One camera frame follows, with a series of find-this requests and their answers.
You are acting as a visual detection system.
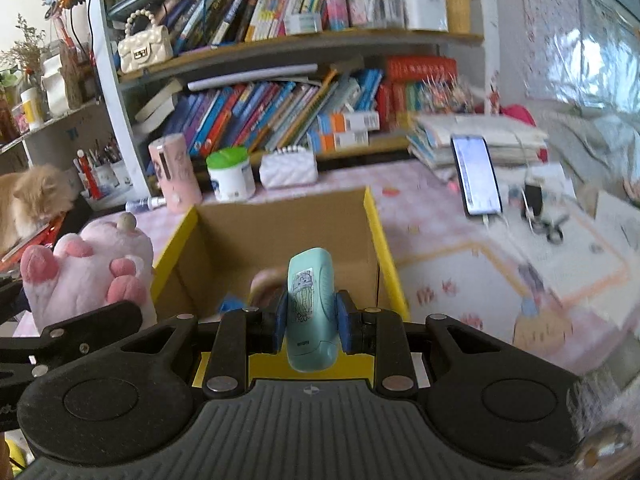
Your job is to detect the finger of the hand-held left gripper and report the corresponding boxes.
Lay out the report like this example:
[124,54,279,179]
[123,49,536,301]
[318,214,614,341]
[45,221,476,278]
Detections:
[0,272,28,318]
[0,300,147,387]

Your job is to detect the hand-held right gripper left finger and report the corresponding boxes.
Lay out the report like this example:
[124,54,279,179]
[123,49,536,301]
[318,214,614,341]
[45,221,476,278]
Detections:
[115,292,290,396]

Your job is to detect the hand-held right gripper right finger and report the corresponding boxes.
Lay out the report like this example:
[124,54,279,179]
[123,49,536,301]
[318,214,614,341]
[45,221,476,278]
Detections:
[335,290,507,396]

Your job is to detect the mint green oval case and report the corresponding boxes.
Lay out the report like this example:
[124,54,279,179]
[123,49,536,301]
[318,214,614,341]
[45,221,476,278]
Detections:
[286,247,342,373]

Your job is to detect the pink plush duck toy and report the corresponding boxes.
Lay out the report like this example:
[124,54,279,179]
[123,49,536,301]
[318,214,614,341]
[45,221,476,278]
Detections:
[249,266,290,307]

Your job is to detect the blue packet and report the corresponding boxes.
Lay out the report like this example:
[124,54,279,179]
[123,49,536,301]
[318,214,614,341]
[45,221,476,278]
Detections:
[217,296,251,316]

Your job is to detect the pink plush paw toy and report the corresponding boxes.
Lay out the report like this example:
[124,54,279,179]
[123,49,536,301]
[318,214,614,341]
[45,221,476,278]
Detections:
[20,212,158,336]

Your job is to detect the yellow cardboard box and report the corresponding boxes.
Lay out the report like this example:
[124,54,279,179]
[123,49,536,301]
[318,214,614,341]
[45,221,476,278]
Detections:
[150,186,411,396]

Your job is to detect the stack of red booklets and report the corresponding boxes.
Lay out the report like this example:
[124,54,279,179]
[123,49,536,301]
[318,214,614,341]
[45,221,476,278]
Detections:
[0,212,68,266]

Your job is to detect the orange fluffy cat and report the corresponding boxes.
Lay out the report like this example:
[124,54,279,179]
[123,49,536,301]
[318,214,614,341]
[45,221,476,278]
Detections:
[0,164,77,256]

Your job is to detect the small spray bottle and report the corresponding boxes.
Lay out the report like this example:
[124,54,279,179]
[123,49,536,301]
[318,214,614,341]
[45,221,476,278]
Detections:
[125,196,168,213]

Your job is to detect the white pen holders with brushes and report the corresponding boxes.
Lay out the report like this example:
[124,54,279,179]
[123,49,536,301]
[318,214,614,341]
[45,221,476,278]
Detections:
[72,137,133,201]

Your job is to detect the white jar green lid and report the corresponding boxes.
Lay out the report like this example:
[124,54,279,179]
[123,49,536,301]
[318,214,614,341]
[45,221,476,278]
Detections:
[206,147,257,203]

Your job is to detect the white quilted tissue box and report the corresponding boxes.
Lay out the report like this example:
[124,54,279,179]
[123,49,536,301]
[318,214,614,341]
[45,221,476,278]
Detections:
[259,146,319,190]

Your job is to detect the white orange blue carton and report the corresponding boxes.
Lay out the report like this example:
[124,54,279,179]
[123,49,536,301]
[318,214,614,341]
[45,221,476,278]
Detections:
[307,130,370,153]
[317,112,381,133]

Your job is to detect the white bottle yellow label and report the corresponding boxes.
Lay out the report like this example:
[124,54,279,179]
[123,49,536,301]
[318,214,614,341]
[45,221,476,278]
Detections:
[20,87,46,131]

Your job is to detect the smartphone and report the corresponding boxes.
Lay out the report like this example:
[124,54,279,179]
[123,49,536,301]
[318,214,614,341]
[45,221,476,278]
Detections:
[450,135,503,217]

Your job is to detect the row of leaning books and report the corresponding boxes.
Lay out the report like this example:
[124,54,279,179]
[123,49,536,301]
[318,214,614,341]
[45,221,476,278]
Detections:
[165,67,386,153]

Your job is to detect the white desk mat orange border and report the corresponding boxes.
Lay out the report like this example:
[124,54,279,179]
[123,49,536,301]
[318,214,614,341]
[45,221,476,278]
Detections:
[395,200,632,361]

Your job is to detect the stack of thick paperbacks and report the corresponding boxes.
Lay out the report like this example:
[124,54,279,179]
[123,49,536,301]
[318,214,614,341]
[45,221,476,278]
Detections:
[134,79,183,133]

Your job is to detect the black charger block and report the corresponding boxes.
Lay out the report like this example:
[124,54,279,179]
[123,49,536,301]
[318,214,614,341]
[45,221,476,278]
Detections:
[522,182,546,218]

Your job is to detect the black scissors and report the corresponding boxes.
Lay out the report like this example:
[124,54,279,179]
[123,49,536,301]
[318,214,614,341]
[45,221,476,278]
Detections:
[532,215,571,243]

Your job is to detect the dried flowers in vase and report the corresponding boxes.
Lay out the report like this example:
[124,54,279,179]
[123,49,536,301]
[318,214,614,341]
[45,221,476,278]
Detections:
[0,15,48,91]

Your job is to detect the white rolled paper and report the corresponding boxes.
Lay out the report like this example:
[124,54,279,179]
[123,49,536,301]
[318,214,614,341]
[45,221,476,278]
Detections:
[187,63,318,92]

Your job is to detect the bundle of colourful sticks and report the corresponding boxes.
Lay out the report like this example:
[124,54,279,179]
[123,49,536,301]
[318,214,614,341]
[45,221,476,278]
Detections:
[417,77,473,113]

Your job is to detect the stack of notebooks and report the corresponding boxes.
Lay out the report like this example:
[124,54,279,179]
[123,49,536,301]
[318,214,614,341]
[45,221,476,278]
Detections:
[407,112,551,168]

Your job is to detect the red boxed book set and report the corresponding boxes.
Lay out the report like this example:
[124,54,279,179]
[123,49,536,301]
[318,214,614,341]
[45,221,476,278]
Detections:
[377,56,458,133]

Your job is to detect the white quilted handbag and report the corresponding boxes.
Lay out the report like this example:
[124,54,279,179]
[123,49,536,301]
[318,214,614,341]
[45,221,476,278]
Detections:
[117,10,173,73]

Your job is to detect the pink blue bottle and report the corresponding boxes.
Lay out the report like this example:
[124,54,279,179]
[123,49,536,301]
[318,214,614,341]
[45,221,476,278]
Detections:
[325,0,349,31]

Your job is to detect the white pen holders with markers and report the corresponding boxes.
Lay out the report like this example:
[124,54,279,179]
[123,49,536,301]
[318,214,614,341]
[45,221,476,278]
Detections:
[345,0,448,33]

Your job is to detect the white charging cable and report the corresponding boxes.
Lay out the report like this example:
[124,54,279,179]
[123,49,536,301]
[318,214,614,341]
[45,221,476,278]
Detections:
[482,170,531,226]

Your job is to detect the wall chart poster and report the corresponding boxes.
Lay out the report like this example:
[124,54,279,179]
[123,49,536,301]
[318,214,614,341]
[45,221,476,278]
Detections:
[517,0,640,111]

